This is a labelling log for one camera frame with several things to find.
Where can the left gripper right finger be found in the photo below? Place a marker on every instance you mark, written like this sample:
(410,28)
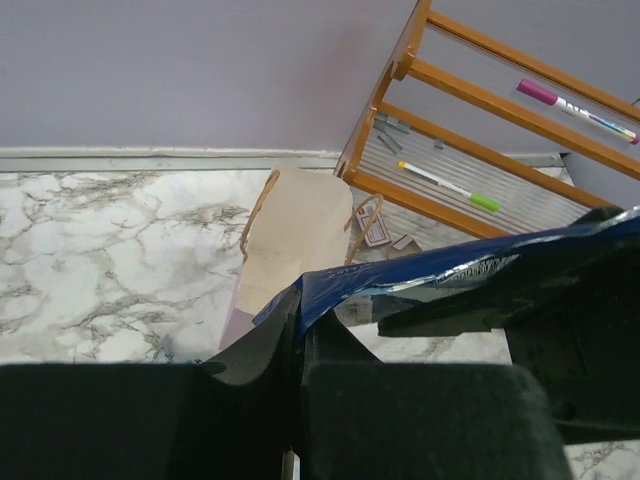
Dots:
(366,419)

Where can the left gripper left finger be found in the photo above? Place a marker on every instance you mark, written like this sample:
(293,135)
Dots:
(227,417)

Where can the blue Burts chips bag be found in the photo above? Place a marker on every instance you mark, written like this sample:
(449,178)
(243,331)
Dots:
(323,290)

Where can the pink paper bag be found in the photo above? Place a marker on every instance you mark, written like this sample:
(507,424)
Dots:
(302,221)

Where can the grey blue snack packet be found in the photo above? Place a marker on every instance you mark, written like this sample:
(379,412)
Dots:
(166,356)

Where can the small red white box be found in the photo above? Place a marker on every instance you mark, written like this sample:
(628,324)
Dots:
(374,227)

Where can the green tipped white pen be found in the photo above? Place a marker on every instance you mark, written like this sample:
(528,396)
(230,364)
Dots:
(474,198)

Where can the wooden shelf rack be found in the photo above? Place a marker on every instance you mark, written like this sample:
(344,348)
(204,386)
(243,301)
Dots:
(447,103)

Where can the pink marker pen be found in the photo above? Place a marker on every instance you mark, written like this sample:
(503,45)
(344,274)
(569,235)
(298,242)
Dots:
(551,99)

